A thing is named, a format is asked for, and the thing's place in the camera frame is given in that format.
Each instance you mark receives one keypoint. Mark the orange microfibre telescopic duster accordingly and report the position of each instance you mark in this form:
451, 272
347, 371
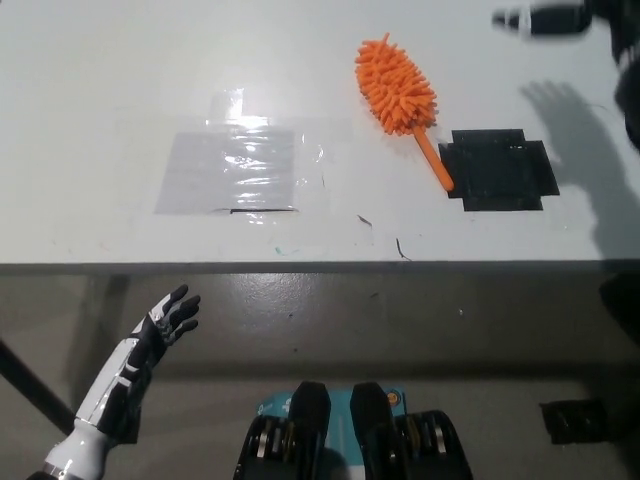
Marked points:
395, 90

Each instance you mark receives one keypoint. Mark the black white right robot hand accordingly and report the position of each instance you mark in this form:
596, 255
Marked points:
627, 60

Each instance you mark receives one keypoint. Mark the clear plastic film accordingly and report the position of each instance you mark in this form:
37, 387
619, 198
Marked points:
320, 150

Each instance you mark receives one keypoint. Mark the black tape square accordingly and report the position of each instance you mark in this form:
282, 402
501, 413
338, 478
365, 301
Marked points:
500, 172

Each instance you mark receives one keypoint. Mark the black floor bracket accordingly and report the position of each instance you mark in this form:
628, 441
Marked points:
574, 421

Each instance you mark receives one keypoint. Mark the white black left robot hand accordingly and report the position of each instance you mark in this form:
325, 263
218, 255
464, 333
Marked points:
122, 367

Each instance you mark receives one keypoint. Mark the black object under table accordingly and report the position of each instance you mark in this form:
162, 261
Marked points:
622, 312

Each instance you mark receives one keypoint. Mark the black diagonal table brace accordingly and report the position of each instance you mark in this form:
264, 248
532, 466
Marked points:
32, 390

